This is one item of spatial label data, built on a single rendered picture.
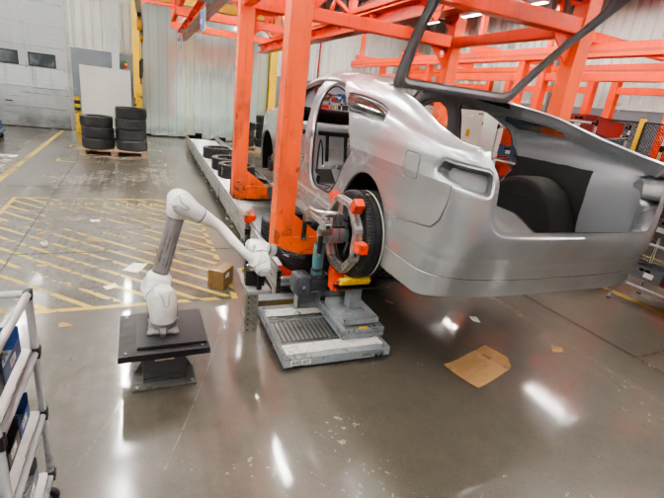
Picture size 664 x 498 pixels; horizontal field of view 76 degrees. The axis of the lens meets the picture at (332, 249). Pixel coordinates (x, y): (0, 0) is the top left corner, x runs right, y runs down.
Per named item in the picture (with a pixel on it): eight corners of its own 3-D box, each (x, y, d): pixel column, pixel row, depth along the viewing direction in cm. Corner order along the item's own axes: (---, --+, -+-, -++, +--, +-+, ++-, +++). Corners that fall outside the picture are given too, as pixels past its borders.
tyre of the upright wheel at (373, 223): (407, 250, 288) (382, 172, 317) (376, 251, 279) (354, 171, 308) (369, 290, 342) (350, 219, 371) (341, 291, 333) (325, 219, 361)
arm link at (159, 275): (142, 308, 265) (134, 292, 281) (168, 309, 275) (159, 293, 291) (174, 191, 249) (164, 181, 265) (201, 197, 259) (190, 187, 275)
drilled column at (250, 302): (256, 331, 335) (259, 283, 322) (243, 333, 331) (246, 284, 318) (253, 325, 344) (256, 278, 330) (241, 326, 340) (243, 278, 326)
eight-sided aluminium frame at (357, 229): (356, 282, 305) (367, 207, 287) (347, 282, 302) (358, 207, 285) (328, 254, 352) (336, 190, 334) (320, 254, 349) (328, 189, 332)
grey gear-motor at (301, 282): (339, 309, 369) (344, 273, 358) (292, 313, 353) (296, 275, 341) (331, 300, 385) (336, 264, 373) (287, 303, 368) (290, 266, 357)
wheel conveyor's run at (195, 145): (270, 206, 714) (272, 183, 702) (217, 205, 681) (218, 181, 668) (214, 148, 1301) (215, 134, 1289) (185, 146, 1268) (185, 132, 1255)
